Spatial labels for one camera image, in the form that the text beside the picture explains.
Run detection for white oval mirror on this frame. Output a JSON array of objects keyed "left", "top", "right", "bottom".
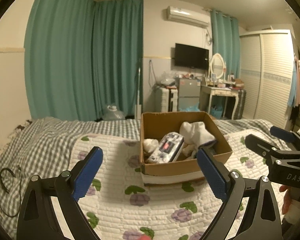
[{"left": 209, "top": 53, "right": 226, "bottom": 79}]

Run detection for person's right hand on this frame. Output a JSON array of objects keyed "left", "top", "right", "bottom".
[{"left": 280, "top": 185, "right": 300, "bottom": 222}]

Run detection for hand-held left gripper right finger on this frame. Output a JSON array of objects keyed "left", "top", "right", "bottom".
[{"left": 196, "top": 147, "right": 283, "bottom": 240}]

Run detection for grey mini fridge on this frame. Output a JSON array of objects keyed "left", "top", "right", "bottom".
[{"left": 176, "top": 77, "right": 202, "bottom": 112}]

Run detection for white air conditioner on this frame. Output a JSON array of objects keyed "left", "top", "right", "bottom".
[{"left": 166, "top": 6, "right": 210, "bottom": 28}]

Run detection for white dressing table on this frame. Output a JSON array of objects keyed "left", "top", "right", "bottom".
[{"left": 199, "top": 84, "right": 240, "bottom": 120}]

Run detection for black cable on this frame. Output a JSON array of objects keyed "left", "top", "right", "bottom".
[{"left": 0, "top": 152, "right": 23, "bottom": 217}]

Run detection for white sock ball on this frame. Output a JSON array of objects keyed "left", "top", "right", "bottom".
[{"left": 143, "top": 138, "right": 159, "bottom": 153}]

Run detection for white standing pole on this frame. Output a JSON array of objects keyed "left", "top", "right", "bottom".
[{"left": 135, "top": 60, "right": 143, "bottom": 119}]

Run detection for clear plastic bag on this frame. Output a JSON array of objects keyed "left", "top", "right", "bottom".
[{"left": 160, "top": 71, "right": 177, "bottom": 85}]

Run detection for dark grey suitcase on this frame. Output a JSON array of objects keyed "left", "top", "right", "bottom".
[{"left": 234, "top": 89, "right": 247, "bottom": 120}]

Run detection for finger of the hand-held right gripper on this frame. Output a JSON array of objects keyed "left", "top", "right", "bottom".
[
  {"left": 244, "top": 134, "right": 278, "bottom": 165},
  {"left": 270, "top": 126, "right": 300, "bottom": 153}
]

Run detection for floral quilted bedspread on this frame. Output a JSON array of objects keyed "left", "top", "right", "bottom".
[{"left": 50, "top": 130, "right": 290, "bottom": 240}]

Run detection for large white sock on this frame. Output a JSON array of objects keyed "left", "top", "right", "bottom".
[{"left": 179, "top": 121, "right": 215, "bottom": 148}]

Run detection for white suitcase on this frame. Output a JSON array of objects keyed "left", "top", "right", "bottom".
[{"left": 156, "top": 87, "right": 178, "bottom": 113}]

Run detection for grey checked blanket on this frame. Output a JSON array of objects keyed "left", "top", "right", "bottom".
[{"left": 0, "top": 117, "right": 273, "bottom": 230}]

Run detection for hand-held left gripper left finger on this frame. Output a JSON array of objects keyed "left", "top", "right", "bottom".
[{"left": 16, "top": 146, "right": 103, "bottom": 240}]

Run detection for black wall television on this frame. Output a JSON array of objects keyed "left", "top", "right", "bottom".
[{"left": 174, "top": 43, "right": 210, "bottom": 70}]

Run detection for light blue plastic bag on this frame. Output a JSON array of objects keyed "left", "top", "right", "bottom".
[{"left": 179, "top": 102, "right": 200, "bottom": 112}]

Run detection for narrow teal curtain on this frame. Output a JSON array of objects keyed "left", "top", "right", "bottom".
[{"left": 210, "top": 9, "right": 241, "bottom": 79}]

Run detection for cardboard box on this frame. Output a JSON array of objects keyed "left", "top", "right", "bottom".
[{"left": 139, "top": 111, "right": 233, "bottom": 187}]

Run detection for clear water jug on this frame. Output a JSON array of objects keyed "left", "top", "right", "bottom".
[{"left": 101, "top": 104, "right": 127, "bottom": 121}]

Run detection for white slatted wardrobe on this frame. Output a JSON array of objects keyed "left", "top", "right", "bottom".
[{"left": 239, "top": 29, "right": 299, "bottom": 128}]

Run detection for hanging clothes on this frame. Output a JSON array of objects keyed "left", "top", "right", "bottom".
[{"left": 287, "top": 55, "right": 300, "bottom": 125}]

